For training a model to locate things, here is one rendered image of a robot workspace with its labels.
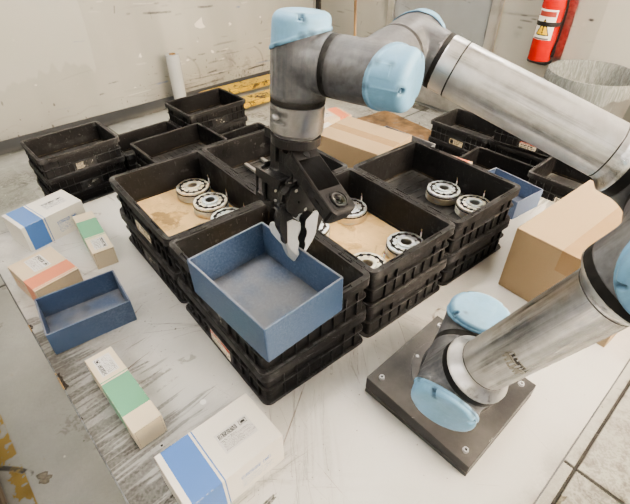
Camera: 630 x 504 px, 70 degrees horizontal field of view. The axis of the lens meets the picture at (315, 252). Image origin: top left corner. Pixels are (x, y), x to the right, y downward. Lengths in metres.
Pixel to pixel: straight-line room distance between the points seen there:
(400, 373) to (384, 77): 0.69
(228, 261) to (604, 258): 0.54
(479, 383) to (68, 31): 3.92
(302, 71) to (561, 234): 0.90
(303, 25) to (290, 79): 0.06
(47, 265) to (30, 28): 2.90
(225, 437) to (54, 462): 1.15
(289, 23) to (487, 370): 0.55
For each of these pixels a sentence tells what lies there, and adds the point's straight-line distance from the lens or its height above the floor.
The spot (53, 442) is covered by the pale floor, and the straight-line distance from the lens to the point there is 2.04.
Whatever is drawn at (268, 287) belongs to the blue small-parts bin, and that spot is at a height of 1.07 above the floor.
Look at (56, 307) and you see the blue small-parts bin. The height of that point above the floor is 0.72.
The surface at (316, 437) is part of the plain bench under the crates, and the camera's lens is 1.01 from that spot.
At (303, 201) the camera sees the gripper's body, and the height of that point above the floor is 1.22.
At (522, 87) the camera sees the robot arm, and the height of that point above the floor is 1.39.
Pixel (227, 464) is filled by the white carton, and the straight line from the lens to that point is 0.89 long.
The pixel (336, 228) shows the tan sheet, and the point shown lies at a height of 0.83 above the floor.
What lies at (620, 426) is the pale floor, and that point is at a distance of 2.16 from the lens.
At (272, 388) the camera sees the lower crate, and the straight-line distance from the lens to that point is 1.00.
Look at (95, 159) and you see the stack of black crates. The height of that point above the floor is 0.52.
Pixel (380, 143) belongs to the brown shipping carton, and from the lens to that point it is 1.72.
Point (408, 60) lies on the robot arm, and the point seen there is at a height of 1.44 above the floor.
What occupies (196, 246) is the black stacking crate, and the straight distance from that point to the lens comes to 1.16.
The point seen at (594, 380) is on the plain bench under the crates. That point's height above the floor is 0.70.
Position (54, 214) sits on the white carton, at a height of 0.79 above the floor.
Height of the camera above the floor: 1.58
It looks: 39 degrees down
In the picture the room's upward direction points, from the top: straight up
